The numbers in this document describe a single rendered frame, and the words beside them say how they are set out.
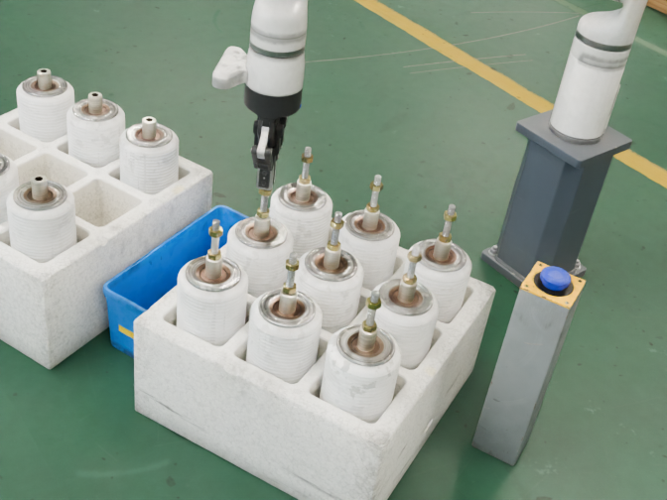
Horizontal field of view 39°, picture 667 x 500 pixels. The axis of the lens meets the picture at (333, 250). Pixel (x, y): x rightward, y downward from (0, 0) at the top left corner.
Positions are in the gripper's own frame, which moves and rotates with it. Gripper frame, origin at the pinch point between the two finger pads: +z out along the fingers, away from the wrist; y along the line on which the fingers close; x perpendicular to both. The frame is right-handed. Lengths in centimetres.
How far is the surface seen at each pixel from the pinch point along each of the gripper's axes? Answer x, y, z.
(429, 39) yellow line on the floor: -20, 136, 35
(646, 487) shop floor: -63, -11, 36
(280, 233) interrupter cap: -2.7, 0.4, 9.9
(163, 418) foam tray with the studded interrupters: 9.3, -17.4, 33.4
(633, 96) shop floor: -75, 122, 35
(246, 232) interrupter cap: 2.0, -0.7, 10.0
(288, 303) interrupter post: -6.9, -16.4, 8.3
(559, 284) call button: -41.0, -9.5, 2.6
